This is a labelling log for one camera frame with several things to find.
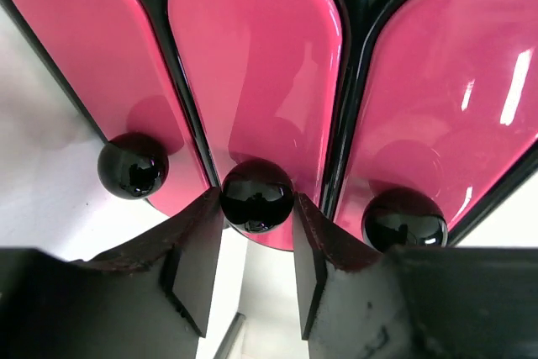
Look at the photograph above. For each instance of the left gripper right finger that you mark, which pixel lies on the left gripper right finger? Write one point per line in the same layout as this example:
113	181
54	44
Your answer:
410	302

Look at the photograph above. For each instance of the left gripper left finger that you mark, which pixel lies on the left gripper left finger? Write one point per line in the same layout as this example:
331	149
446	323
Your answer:
147	298

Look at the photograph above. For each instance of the black drawer organizer case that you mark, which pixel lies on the black drawer organizer case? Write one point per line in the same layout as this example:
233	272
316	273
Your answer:
133	165

